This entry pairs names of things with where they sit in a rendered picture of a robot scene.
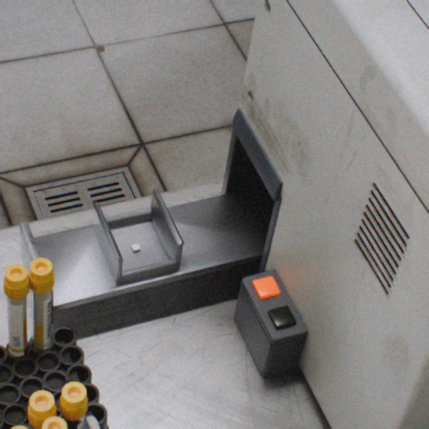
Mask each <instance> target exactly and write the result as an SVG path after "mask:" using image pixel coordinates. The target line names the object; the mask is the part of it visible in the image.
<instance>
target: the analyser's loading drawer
mask: <svg viewBox="0 0 429 429"><path fill-rule="evenodd" d="M274 203H275V201H274V200H273V199H272V197H271V195H270V192H269V191H267V189H266V186H261V187H257V188H252V189H246V190H241V191H237V192H233V193H229V194H225V195H221V196H218V197H213V198H209V199H201V200H197V201H194V202H188V203H185V204H177V205H174V206H169V208H167V205H166V204H165V203H164V202H163V199H162V197H161V195H160V192H159V190H158V189H154V190H153V191H152V195H151V203H150V208H146V209H138V210H134V211H130V212H126V213H121V214H114V215H110V216H107V217H105V216H104V213H103V211H102V209H101V207H100V205H99V203H97V202H96V201H95V202H94V203H93V205H94V216H93V225H86V226H82V227H78V228H74V229H69V230H62V231H58V233H54V234H49V235H42V236H38V237H33V234H32V231H31V229H30V226H29V223H28V222H23V223H20V250H21V260H22V262H23V266H25V267H26V270H28V274H29V272H30V265H31V263H32V261H34V260H35V259H38V258H44V259H47V260H49V261H50V262H51V264H53V271H54V287H53V289H51V323H53V322H54V311H58V310H61V309H66V308H72V306H75V305H80V304H83V303H87V302H94V301H97V300H101V299H105V298H108V297H116V296H120V294H123V293H127V292H134V291H137V290H142V289H145V288H149V287H155V286H159V285H163V284H167V282H173V281H177V280H181V279H184V278H188V277H195V276H198V275H202V274H206V273H210V272H213V271H217V270H220V269H224V268H227V267H232V266H238V265H241V264H246V263H249V262H253V261H259V260H261V258H262V254H263V250H264V246H265V242H266V235H267V231H268V230H269V226H270V223H271V215H272V211H273V208H274ZM136 243H138V245H139V247H141V251H139V252H135V253H133V252H132V248H131V246H132V244H136Z"/></svg>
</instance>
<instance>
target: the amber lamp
mask: <svg viewBox="0 0 429 429"><path fill-rule="evenodd" d="M252 284H253V286H254V287H255V288H256V290H257V292H258V294H259V297H260V299H264V298H268V297H275V295H277V294H279V293H280V291H279V289H278V287H277V285H276V282H275V280H274V278H273V277H264V278H261V279H257V280H254V281H253V282H252Z"/></svg>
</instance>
